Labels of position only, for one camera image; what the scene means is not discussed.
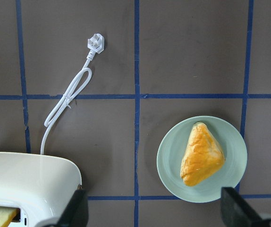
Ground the pale green round plate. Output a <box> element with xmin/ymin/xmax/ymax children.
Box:
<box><xmin>156</xmin><ymin>116</ymin><xmax>247</xmax><ymax>203</ymax></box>

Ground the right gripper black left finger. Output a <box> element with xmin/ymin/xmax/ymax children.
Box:
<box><xmin>41</xmin><ymin>189</ymin><xmax>89</xmax><ymax>227</ymax></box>

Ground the white power cord with plug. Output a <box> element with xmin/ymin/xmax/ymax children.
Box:
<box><xmin>40</xmin><ymin>33</ymin><xmax>106</xmax><ymax>156</ymax></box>

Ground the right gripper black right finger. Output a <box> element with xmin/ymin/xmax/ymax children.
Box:
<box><xmin>221</xmin><ymin>187</ymin><xmax>271</xmax><ymax>227</ymax></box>

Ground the golden triangular pastry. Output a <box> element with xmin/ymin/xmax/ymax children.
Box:
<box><xmin>180</xmin><ymin>122</ymin><xmax>226</xmax><ymax>186</ymax></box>

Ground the white two-slot toaster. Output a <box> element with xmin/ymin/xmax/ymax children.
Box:
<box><xmin>0</xmin><ymin>152</ymin><xmax>82</xmax><ymax>227</ymax></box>

